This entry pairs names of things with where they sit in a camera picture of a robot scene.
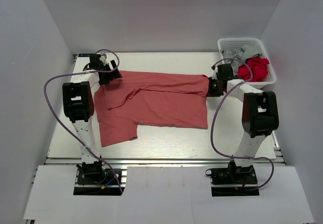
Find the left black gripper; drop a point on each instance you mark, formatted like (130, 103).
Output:
(113, 75)

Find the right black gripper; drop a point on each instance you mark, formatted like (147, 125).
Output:
(211, 93)

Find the salmon red t-shirt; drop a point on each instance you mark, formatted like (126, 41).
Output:
(150, 99)

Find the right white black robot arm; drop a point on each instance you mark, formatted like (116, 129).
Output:
(259, 119)

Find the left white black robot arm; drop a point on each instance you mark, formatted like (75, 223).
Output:
(78, 106)

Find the blue table label sticker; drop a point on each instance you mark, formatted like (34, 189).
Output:
(84, 55)

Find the grey t-shirt in basket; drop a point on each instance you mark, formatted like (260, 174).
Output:
(238, 56)

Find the bright red t-shirt in basket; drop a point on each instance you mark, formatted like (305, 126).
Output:
(258, 66)

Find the white plastic laundry basket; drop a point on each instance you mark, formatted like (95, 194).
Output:
(235, 43)

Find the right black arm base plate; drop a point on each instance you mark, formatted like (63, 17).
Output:
(224, 184)

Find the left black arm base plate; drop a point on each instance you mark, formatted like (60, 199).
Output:
(105, 186)

